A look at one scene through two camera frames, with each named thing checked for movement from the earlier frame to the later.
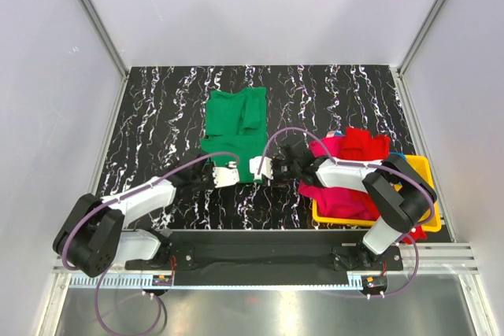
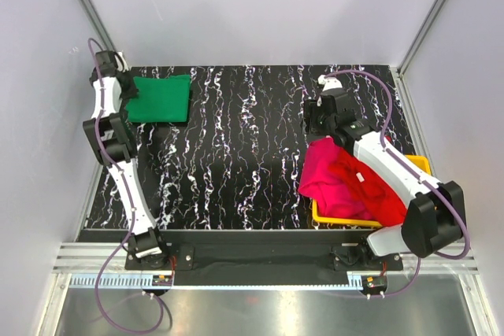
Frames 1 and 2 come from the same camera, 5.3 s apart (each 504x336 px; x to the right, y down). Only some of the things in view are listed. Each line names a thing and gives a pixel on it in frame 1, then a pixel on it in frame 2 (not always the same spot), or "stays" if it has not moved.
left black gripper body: [203, 182] -> [129, 89]
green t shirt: [236, 126] -> [161, 99]
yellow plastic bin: [420, 164] stays
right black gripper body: [284, 172] -> [320, 125]
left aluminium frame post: [98, 25] stays
